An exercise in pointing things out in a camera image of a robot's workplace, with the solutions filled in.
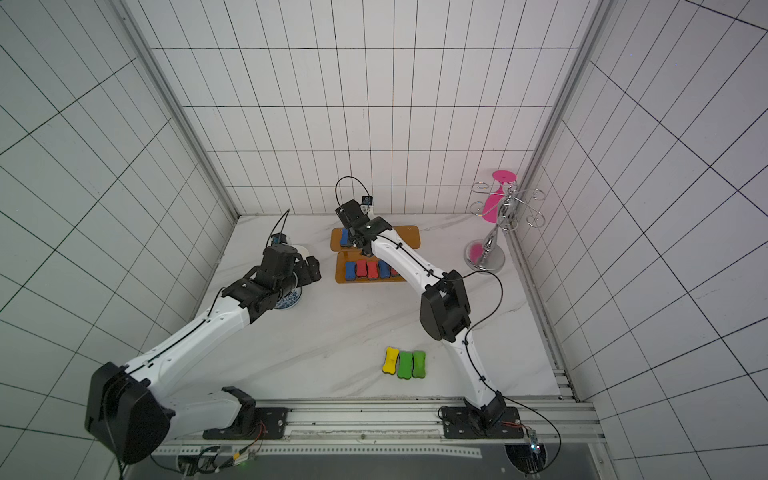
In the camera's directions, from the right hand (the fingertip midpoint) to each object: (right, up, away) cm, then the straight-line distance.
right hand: (352, 234), depth 93 cm
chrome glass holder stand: (+47, -7, +13) cm, 49 cm away
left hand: (-13, -11, -10) cm, 19 cm away
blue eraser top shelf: (-2, -1, 0) cm, 3 cm away
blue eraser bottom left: (-1, -13, +8) cm, 15 cm away
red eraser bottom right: (+13, -9, -30) cm, 33 cm away
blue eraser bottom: (+10, -12, +8) cm, 18 cm away
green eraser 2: (+20, -36, -12) cm, 43 cm away
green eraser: (+16, -37, -12) cm, 42 cm away
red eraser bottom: (+2, -12, +7) cm, 14 cm away
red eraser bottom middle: (+6, -12, +7) cm, 16 cm away
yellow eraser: (+12, -36, -12) cm, 39 cm away
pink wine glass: (+41, +8, -10) cm, 43 cm away
